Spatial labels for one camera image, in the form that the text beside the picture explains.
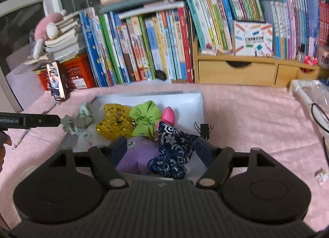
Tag clear plastic wrap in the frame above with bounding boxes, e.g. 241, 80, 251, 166
303, 80, 329, 105

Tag gold sequin fabric bow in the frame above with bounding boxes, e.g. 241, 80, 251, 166
96, 103, 137, 141

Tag red plastic crate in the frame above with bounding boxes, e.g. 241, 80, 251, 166
36, 53, 97, 92

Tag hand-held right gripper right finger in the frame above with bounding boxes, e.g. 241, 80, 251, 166
194, 137, 279, 189

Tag pink and white plush toy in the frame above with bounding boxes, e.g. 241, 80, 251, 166
32, 9, 67, 59

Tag navy floral fabric pouch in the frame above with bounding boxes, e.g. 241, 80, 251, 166
148, 121, 199, 179

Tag bright green scrunchie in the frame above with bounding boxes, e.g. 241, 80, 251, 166
129, 101, 163, 138

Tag grey braided strap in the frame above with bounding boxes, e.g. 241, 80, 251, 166
12, 102, 61, 151

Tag wooden drawer organizer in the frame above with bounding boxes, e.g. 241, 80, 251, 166
193, 36, 322, 88

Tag white shallow box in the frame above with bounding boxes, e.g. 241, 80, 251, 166
60, 90, 206, 177

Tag green checked fabric scrunchie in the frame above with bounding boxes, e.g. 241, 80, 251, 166
60, 102, 94, 136

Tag row of upright books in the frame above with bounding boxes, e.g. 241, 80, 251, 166
78, 0, 329, 88

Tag small white plastic clip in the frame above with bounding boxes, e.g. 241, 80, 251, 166
315, 167, 329, 185

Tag white plastic tube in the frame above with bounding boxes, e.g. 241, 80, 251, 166
289, 79, 329, 136

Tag white coloured pencil box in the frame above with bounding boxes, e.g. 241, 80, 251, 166
231, 20, 273, 57

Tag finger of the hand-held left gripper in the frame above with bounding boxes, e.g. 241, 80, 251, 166
26, 114, 62, 129

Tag purple plush toy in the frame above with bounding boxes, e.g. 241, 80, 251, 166
116, 135, 161, 175

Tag black binder clip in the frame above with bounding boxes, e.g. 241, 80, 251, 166
194, 121, 215, 141

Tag person's left hand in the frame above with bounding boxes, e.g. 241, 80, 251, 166
0, 132, 12, 174

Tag flat-lying book pile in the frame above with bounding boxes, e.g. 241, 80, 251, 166
99, 0, 185, 20

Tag pink striped tablecloth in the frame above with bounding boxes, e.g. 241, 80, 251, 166
0, 84, 329, 231

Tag stack of worn books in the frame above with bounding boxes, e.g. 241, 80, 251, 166
26, 12, 86, 70

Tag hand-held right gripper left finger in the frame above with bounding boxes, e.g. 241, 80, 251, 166
49, 137, 129, 190

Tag smartphone on stand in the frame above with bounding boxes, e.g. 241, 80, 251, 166
46, 61, 68, 101

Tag thin black cable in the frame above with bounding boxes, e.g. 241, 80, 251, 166
310, 102, 329, 167

